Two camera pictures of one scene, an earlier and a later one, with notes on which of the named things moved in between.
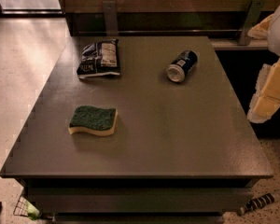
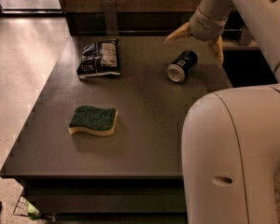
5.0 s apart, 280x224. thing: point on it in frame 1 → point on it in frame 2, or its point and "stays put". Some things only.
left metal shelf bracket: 110,18 stays put
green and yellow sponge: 99,121 stays put
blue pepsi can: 184,62 stays put
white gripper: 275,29 → 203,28
